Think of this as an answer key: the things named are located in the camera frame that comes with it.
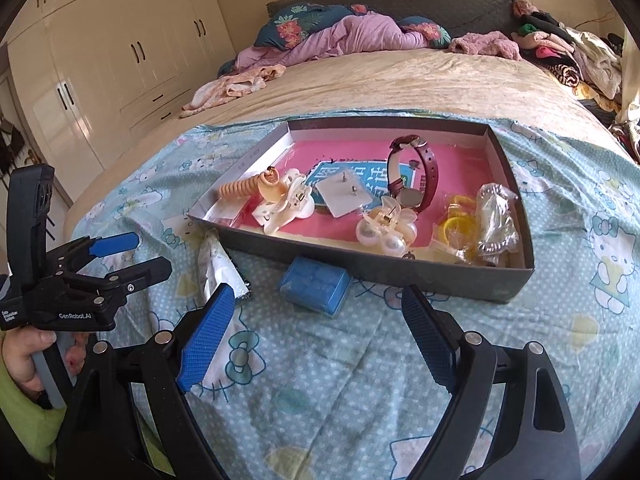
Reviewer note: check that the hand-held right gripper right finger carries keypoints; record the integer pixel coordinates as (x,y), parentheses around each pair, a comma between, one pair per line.
(430,340)

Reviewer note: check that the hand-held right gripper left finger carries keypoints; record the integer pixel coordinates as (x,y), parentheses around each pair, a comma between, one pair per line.
(205,340)

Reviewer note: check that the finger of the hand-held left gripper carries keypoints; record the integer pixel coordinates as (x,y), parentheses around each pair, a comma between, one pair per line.
(115,244)
(145,270)

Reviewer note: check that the grey cardboard box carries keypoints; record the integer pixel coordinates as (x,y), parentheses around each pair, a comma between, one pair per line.
(375,270)

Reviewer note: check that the pearl hair claw clip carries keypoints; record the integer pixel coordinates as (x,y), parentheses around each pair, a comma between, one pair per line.
(390,245)

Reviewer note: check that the white earring card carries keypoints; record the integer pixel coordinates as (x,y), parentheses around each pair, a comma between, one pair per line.
(340,200)

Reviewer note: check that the person's left forearm green sleeve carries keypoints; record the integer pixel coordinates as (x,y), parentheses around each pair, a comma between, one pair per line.
(22,420)

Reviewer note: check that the person's left hand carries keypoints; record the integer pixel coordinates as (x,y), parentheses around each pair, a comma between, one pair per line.
(20,360)

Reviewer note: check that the white crumpled packet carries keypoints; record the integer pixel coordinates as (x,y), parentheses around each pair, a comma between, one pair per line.
(215,265)

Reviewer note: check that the cartoon cat print blanket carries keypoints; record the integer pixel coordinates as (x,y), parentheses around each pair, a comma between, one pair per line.
(325,385)

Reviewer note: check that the bag of yellow rings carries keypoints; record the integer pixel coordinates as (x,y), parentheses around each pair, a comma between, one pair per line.
(450,225)

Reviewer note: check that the blue plastic box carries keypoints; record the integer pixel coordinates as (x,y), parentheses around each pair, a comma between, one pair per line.
(312,285)

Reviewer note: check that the white hair claw clip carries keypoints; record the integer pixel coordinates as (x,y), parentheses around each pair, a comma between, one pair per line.
(290,205)

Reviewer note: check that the cream pink garment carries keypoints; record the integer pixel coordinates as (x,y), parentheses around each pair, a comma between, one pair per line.
(230,87)

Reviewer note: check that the cream wardrobe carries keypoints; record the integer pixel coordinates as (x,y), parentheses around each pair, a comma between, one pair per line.
(125,50)

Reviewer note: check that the pink book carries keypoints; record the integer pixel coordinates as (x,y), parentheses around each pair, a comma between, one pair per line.
(350,152)

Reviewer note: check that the beige bedspread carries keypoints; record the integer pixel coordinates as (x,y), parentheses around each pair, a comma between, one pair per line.
(400,80)

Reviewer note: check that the floral dark blue quilt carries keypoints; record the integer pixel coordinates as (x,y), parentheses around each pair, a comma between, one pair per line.
(290,25)

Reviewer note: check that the pink fuzzy garment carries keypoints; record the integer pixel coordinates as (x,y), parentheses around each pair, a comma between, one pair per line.
(482,45)

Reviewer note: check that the purple quilt and pillows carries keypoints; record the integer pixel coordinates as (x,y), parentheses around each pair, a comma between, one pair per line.
(365,35)

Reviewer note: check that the pile of clothes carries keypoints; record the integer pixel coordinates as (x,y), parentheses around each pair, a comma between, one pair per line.
(580,60)

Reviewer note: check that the grey headboard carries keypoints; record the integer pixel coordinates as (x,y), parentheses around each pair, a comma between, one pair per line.
(450,5)

